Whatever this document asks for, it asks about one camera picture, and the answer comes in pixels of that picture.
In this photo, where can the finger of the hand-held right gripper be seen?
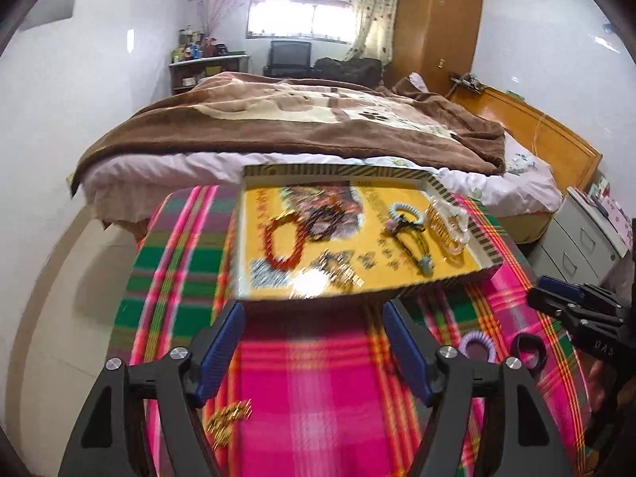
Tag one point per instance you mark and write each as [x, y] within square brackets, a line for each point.
[559, 287]
[549, 304]

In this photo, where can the black chair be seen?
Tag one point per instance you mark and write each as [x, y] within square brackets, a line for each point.
[288, 57]

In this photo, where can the wooden shelf desk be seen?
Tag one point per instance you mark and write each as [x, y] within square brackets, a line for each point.
[208, 72]

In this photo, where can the wooden headboard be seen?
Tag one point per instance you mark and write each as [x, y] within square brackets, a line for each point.
[556, 134]

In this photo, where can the billiard ball charm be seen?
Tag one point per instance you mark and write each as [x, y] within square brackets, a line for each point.
[426, 264]

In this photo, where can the row of bottles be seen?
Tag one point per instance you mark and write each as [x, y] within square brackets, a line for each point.
[196, 49]

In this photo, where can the striped cardboard box tray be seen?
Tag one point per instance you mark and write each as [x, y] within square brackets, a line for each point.
[367, 253]

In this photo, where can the patterned curtain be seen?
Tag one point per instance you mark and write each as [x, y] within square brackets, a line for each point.
[372, 15]

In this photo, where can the person's right hand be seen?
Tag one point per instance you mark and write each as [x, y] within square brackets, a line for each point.
[598, 375]

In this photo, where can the brown patterned blanket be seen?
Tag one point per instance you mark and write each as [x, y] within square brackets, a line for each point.
[278, 124]

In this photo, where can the grey drawer cabinet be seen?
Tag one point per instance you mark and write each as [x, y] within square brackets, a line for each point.
[576, 243]

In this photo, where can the black bangle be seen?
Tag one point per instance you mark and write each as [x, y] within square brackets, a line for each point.
[516, 353]

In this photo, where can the white floral pillow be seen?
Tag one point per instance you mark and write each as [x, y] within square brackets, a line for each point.
[526, 159]

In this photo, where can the pink flower branches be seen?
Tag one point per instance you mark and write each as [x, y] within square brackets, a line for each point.
[213, 15]

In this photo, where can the window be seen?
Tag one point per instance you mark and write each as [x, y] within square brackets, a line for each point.
[298, 17]

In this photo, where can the pink green plaid cloth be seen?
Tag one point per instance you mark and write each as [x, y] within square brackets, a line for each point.
[323, 397]

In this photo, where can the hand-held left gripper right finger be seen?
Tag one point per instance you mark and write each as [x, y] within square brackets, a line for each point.
[407, 348]

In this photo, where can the wooden wardrobe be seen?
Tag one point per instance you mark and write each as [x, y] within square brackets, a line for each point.
[437, 20]

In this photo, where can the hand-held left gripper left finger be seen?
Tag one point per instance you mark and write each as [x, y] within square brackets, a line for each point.
[218, 348]

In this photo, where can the power strip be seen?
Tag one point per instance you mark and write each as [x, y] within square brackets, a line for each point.
[467, 81]

